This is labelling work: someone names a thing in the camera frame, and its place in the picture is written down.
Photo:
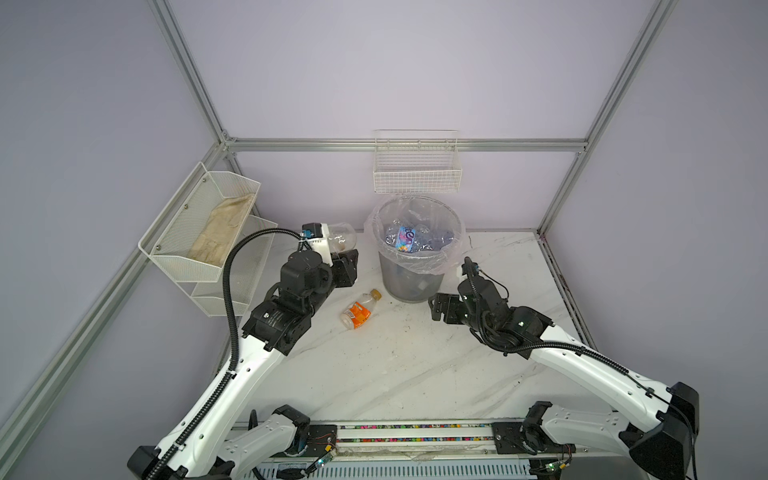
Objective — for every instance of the orange label juice bottle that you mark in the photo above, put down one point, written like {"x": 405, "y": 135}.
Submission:
{"x": 359, "y": 311}

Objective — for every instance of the crushed clear round bottle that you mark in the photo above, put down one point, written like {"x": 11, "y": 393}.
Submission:
{"x": 341, "y": 237}

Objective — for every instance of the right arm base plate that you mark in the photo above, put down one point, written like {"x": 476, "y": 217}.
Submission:
{"x": 514, "y": 437}

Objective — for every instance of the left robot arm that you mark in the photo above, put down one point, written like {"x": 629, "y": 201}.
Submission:
{"x": 198, "y": 447}

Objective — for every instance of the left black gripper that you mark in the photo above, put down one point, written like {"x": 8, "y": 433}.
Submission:
{"x": 344, "y": 271}

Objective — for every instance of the clear plastic bin liner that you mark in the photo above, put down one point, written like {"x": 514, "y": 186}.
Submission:
{"x": 412, "y": 211}

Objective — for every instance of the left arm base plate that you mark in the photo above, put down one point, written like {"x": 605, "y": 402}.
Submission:
{"x": 319, "y": 438}

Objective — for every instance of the grey mesh waste bin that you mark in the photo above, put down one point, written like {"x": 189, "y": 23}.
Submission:
{"x": 407, "y": 286}

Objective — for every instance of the beige cloth in shelf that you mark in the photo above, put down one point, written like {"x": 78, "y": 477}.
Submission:
{"x": 213, "y": 244}

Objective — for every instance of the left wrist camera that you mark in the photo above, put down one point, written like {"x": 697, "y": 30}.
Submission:
{"x": 317, "y": 236}

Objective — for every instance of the white mesh lower shelf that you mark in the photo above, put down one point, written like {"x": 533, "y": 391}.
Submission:
{"x": 245, "y": 275}

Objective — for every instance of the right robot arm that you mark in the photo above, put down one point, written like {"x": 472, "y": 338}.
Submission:
{"x": 653, "y": 424}

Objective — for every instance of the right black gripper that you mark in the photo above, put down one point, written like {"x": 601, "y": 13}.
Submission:
{"x": 447, "y": 301}

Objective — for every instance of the clear bottle white cap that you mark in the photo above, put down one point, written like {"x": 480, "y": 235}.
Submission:
{"x": 440, "y": 239}

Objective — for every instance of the crushed bottle blue label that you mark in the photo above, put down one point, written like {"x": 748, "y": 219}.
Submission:
{"x": 413, "y": 239}

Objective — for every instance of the white wire wall basket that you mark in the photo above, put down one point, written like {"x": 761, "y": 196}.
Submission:
{"x": 408, "y": 161}

